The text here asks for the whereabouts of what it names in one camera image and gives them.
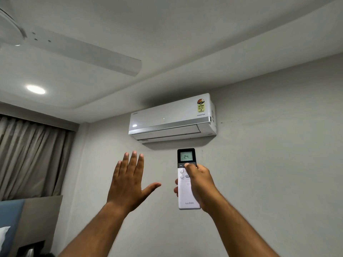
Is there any person's left hand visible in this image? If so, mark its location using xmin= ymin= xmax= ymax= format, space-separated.
xmin=107 ymin=150 xmax=162 ymax=213

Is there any person's right hand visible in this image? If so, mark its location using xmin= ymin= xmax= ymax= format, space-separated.
xmin=174 ymin=163 xmax=223 ymax=214

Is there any white remote control with display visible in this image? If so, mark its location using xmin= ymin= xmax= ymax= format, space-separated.
xmin=177 ymin=148 xmax=201 ymax=211

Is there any person's right forearm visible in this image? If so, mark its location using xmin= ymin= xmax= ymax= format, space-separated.
xmin=201 ymin=191 xmax=280 ymax=257

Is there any person's left forearm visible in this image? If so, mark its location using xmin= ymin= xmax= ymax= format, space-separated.
xmin=58 ymin=202 xmax=140 ymax=257

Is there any beige pleated curtain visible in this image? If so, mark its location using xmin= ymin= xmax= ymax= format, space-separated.
xmin=0 ymin=115 xmax=75 ymax=201

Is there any brown headboard panel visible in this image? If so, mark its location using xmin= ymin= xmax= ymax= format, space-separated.
xmin=16 ymin=195 xmax=63 ymax=257

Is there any brown curtain pelmet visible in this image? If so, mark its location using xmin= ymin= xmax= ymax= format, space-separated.
xmin=0 ymin=101 xmax=80 ymax=131

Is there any blue headboard panel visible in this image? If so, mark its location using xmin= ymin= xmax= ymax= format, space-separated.
xmin=0 ymin=198 xmax=26 ymax=257

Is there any round recessed ceiling light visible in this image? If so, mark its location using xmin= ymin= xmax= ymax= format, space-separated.
xmin=26 ymin=85 xmax=46 ymax=95

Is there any dark bedside object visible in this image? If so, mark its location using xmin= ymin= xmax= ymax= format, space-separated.
xmin=16 ymin=239 xmax=46 ymax=257

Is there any white ceiling fan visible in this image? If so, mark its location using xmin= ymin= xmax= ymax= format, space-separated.
xmin=0 ymin=0 xmax=142 ymax=77

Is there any white pillow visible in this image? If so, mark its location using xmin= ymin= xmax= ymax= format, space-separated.
xmin=0 ymin=226 xmax=11 ymax=257

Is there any white wall air conditioner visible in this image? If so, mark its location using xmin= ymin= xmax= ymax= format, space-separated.
xmin=128 ymin=93 xmax=217 ymax=144

